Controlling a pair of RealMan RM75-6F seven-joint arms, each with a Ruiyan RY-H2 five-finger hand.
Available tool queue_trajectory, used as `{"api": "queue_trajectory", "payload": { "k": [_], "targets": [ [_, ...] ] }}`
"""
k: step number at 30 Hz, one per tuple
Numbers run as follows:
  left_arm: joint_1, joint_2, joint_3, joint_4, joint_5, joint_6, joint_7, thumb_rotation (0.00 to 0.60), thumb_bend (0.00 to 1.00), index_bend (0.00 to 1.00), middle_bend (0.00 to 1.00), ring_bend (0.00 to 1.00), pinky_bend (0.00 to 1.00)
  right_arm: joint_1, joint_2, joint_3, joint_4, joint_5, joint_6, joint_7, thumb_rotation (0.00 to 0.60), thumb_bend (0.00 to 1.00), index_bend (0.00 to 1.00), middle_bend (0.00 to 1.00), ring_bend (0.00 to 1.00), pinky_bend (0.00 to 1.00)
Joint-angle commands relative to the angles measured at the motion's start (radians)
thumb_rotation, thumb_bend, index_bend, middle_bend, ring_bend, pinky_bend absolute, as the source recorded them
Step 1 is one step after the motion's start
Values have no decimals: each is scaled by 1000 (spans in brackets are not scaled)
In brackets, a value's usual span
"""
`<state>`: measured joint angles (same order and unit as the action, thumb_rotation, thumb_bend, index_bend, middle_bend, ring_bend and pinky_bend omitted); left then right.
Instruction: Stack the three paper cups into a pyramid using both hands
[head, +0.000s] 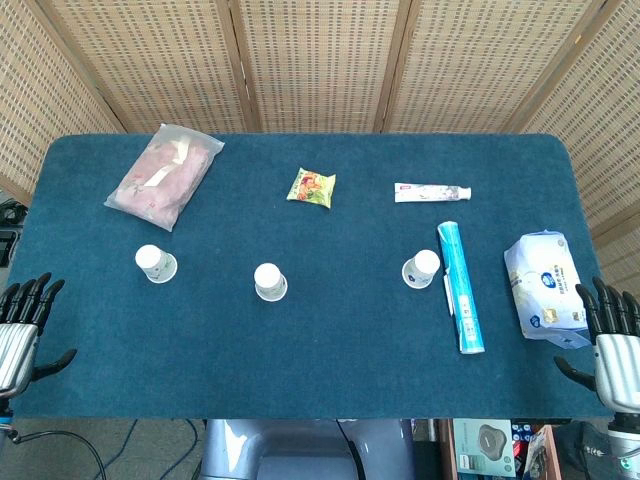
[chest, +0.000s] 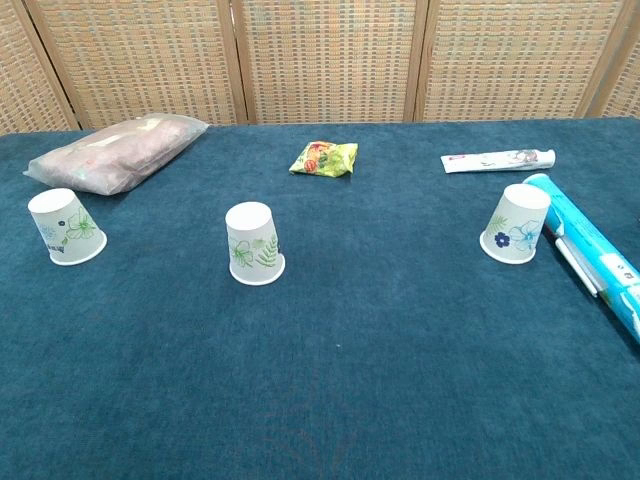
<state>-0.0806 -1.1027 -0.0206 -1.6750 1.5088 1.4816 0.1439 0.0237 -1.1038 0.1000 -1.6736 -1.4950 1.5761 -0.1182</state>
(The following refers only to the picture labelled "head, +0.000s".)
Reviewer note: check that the white toothpaste tube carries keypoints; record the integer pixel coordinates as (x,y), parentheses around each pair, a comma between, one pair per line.
(425,192)

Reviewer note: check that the black equipment box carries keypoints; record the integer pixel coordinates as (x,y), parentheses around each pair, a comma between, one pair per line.
(7,240)

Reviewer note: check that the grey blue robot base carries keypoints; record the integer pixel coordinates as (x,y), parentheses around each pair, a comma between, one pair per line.
(300,450)

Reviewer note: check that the teal product box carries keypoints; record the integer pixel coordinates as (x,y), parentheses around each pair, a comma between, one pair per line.
(482,447)

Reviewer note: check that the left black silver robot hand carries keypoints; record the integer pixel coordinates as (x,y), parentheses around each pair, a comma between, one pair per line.
(17,355)

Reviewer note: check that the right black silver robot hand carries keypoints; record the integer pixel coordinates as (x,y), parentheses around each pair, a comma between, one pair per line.
(617,365)

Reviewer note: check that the woven bamboo screen panel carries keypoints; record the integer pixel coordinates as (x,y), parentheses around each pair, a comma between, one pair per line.
(35,100)
(490,60)
(605,125)
(320,60)
(160,60)

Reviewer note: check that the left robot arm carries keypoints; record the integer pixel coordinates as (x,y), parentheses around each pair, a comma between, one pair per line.
(5,420)

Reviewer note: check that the white wet wipes pack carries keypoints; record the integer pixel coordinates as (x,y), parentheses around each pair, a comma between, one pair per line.
(542,285)

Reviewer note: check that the pink cloth in plastic bag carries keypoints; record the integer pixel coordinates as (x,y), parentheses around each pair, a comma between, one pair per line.
(162,177)

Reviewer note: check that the blue plastic wrap roll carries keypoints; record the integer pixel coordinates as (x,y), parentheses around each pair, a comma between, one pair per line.
(460,280)

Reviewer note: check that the yellow green snack packet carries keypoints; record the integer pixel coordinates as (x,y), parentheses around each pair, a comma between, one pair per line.
(311,188)

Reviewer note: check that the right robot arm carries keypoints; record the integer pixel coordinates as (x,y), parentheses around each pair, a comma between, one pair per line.
(625,445)

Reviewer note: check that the blue felt table cover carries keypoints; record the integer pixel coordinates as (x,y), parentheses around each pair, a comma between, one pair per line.
(320,350)

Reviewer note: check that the paper cup green blue flowers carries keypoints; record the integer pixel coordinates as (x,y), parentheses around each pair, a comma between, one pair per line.
(156,267)

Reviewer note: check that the paper cup green fern print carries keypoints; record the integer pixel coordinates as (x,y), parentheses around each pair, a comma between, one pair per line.
(270,285)

